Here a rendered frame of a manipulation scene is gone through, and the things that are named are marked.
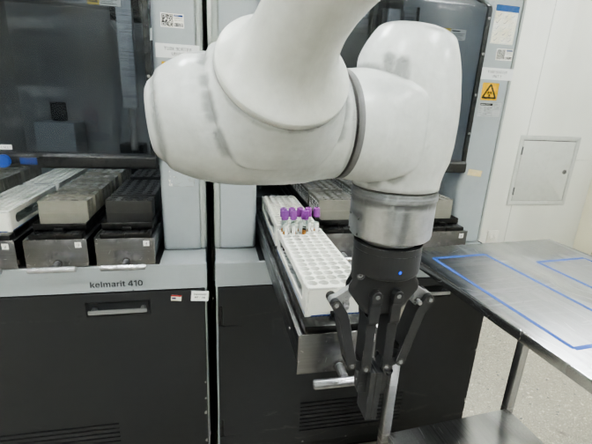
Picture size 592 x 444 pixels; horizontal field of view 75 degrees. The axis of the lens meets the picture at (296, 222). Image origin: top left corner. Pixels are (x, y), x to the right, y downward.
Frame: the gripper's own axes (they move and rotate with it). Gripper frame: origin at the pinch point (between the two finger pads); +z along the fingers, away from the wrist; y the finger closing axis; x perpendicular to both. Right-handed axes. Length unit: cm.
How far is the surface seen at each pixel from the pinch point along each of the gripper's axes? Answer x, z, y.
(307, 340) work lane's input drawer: -11.5, 0.3, 5.4
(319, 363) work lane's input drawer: -11.5, 4.6, 3.2
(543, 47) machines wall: -177, -71, -170
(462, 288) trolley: -20.7, -2.0, -26.7
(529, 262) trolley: -31, -2, -50
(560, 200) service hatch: -176, 21, -209
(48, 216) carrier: -64, -4, 59
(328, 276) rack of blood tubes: -19.6, -6.3, 0.3
